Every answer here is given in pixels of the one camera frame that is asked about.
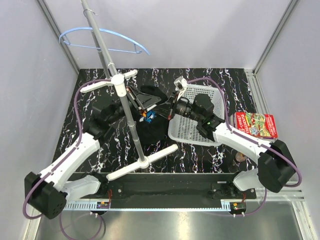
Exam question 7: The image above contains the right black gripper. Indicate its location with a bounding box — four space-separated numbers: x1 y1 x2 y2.
151 90 203 123

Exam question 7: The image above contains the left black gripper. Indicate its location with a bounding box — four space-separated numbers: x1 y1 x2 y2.
107 85 161 125

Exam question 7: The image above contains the black daisy print t-shirt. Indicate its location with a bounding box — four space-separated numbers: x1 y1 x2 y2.
132 85 169 146

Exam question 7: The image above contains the light blue clothes hanger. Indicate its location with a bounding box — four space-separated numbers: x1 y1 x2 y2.
58 9 152 56

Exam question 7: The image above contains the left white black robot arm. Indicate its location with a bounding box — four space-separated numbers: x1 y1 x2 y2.
22 98 125 220

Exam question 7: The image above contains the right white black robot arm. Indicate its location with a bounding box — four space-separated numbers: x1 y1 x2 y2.
153 93 302 199

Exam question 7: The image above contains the white plastic mesh basket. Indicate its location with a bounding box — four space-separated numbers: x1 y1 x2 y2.
168 84 225 147

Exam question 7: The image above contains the grey white garment rack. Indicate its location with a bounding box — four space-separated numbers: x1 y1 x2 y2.
81 0 178 181

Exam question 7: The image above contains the black marbled table mat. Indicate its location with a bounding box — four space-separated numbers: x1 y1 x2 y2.
49 67 270 174

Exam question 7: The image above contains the pink cap bottle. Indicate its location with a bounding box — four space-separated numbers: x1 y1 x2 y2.
234 152 247 163

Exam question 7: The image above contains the red cover book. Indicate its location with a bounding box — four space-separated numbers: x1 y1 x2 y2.
230 111 278 139

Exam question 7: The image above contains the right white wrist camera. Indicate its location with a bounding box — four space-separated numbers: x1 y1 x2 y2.
173 76 188 99

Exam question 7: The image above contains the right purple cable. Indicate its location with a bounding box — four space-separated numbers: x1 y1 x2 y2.
187 76 302 216

